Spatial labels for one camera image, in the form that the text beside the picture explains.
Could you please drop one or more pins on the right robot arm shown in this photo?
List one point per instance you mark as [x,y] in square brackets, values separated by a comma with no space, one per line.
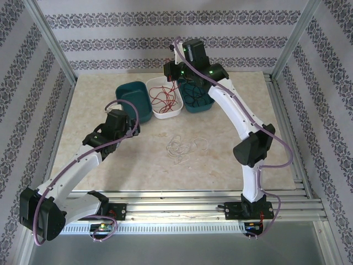
[234,110]

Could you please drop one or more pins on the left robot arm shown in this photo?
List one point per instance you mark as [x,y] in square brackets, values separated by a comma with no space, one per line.
[69,171]

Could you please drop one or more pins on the teal plastic tray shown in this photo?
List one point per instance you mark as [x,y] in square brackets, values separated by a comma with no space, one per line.
[209,106]
[132,94]

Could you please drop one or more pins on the white plastic tray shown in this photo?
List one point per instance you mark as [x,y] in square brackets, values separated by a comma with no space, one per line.
[179,106]

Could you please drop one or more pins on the small controller board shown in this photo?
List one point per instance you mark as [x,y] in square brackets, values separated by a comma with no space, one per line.
[252,226]
[102,227]

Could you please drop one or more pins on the grey metal base sheet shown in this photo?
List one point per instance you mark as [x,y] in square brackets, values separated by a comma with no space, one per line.
[165,251]

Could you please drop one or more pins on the aluminium side rail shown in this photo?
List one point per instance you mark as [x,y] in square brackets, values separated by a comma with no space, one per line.
[64,110]
[273,84]

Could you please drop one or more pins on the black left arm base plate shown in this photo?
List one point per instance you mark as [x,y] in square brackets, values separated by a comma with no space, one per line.
[121,211]

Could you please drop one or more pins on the aluminium mounting rail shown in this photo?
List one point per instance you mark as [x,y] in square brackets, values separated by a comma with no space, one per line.
[179,209]

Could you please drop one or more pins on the aluminium frame post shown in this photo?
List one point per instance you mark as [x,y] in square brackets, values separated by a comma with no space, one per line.
[53,41]
[293,41]

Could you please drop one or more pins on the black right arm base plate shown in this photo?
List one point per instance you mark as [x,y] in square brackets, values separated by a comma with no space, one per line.
[231,211]

